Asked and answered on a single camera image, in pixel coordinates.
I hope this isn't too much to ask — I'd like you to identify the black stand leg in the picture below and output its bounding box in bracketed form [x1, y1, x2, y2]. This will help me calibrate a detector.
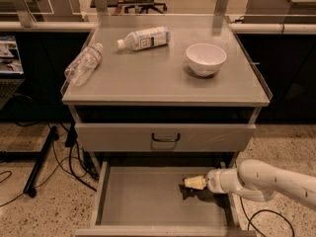
[23, 126, 59, 198]

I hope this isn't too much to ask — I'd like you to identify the grey drawer cabinet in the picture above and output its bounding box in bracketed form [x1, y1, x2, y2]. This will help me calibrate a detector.
[60, 14, 274, 237]

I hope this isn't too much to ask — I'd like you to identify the open grey middle drawer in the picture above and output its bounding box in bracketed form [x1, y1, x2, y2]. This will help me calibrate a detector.
[75, 159, 257, 237]

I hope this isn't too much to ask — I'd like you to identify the laptop computer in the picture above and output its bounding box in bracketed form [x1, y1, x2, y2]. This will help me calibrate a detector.
[0, 34, 25, 110]

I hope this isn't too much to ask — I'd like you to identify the grey top drawer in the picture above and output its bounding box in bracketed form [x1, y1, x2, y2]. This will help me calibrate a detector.
[75, 123, 256, 152]

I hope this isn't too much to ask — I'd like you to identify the clear plastic water bottle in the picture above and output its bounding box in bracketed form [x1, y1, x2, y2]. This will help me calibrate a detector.
[64, 43, 103, 86]

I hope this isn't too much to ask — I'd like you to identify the white ceramic bowl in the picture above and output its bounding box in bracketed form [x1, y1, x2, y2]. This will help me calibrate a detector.
[186, 43, 227, 77]

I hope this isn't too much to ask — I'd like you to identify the white labelled drink bottle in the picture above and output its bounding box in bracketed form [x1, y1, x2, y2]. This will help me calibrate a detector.
[118, 27, 171, 50]

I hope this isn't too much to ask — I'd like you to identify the black drawer handle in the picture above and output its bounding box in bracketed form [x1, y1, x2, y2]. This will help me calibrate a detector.
[151, 133, 181, 143]

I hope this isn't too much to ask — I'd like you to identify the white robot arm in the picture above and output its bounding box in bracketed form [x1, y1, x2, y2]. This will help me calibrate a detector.
[184, 159, 316, 209]

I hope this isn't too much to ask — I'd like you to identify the black rxbar chocolate bar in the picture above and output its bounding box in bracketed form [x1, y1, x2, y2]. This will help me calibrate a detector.
[179, 185, 200, 199]

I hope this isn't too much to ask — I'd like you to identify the black floor cable right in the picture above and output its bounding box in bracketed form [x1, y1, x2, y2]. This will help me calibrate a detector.
[239, 196, 296, 237]

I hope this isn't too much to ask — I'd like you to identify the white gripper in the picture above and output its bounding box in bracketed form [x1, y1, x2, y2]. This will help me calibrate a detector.
[184, 169, 229, 194]

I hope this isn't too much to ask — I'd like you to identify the black floor cables left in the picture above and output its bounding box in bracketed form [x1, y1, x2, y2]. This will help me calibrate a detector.
[0, 121, 100, 209]

